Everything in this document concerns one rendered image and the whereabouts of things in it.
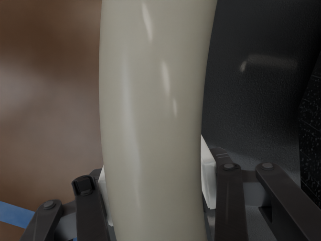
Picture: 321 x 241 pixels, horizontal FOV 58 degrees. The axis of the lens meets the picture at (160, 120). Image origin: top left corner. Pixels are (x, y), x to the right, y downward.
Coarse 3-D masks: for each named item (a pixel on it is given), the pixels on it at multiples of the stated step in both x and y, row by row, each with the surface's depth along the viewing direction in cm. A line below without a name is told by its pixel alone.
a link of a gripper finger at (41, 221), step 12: (48, 204) 15; (60, 204) 15; (36, 216) 14; (48, 216) 14; (60, 216) 14; (36, 228) 13; (48, 228) 13; (24, 240) 12; (36, 240) 12; (48, 240) 12; (72, 240) 15
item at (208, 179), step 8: (208, 152) 17; (208, 160) 16; (208, 168) 16; (216, 168) 16; (208, 176) 16; (216, 176) 16; (208, 184) 16; (216, 184) 16; (208, 192) 16; (208, 200) 16
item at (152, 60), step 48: (144, 0) 6; (192, 0) 7; (144, 48) 7; (192, 48) 7; (144, 96) 7; (192, 96) 7; (144, 144) 7; (192, 144) 8; (144, 192) 8; (192, 192) 8; (144, 240) 8; (192, 240) 9
